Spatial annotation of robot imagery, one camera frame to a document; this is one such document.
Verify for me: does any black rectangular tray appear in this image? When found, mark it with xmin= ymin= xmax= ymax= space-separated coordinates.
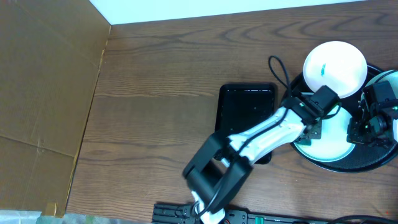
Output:
xmin=214 ymin=82 xmax=278 ymax=165

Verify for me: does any green yellow sponge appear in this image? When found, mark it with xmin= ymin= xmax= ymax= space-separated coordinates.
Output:
xmin=298 ymin=139 xmax=312 ymax=146

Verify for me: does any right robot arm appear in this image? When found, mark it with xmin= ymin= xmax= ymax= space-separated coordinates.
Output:
xmin=347 ymin=81 xmax=397 ymax=147

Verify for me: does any white plate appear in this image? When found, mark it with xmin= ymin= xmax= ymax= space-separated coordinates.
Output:
xmin=284 ymin=93 xmax=353 ymax=162
xmin=366 ymin=70 xmax=398 ymax=98
xmin=303 ymin=41 xmax=368 ymax=98

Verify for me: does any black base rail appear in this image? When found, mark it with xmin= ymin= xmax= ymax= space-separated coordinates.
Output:
xmin=151 ymin=203 xmax=397 ymax=224

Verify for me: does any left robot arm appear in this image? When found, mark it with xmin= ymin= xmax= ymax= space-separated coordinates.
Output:
xmin=182 ymin=96 xmax=328 ymax=223

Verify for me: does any brown cardboard panel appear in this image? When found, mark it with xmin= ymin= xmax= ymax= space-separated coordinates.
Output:
xmin=1 ymin=0 xmax=111 ymax=217

